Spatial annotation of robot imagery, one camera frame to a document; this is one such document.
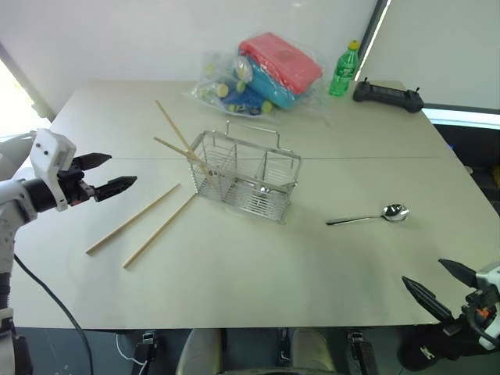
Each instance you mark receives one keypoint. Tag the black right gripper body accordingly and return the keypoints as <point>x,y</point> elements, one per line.
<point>470,312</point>

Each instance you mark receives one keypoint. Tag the stainless steel spoon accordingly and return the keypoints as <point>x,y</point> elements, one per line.
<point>395,212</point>

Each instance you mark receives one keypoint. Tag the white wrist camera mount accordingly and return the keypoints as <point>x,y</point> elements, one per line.
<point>490,277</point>
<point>48,150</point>

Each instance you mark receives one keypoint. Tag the black window frame strip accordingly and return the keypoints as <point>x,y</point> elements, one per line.
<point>371,35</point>

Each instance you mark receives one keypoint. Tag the red plastic box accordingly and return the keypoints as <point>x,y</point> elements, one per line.
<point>285,62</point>

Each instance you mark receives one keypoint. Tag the green plastic bottle yellow cap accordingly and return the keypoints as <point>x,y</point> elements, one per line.
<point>343,74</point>

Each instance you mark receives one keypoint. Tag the black rounded object white mark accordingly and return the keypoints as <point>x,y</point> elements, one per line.
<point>427,347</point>

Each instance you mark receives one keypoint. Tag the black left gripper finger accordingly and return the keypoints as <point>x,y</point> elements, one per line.
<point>115,186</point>
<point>95,160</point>

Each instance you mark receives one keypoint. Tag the black handheld remote controller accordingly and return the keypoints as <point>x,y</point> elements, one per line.
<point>386,95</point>

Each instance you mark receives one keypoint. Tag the beige rounded shape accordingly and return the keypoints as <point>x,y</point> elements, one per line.
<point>312,349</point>
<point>199,351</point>

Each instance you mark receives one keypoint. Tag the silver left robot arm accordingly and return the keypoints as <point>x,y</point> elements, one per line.
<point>11,203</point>

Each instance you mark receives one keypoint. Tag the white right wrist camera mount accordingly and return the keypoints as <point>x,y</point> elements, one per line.
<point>490,277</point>

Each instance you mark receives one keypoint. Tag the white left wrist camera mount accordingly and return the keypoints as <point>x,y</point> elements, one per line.
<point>48,150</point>

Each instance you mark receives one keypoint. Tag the wooden chopstick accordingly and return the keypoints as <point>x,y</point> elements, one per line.
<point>160,231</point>
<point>176,131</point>
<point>133,219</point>
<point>176,148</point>

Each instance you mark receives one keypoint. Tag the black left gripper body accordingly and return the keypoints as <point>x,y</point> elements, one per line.
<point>74,187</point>

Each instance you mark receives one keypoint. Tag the yellow-green round toy piece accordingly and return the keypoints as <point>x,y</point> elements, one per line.
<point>223,90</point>
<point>267,106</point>
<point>241,84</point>

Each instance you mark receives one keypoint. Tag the black table leg bracket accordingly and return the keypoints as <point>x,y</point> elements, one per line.
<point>361,351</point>
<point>284,345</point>
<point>144,347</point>

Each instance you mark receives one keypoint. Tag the clear plastic bag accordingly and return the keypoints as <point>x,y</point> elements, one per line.
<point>312,97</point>

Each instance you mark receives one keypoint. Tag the blue plastic box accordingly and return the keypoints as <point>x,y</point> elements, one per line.
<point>269,88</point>

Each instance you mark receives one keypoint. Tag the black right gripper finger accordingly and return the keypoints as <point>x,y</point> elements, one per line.
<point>427,298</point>
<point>461,271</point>

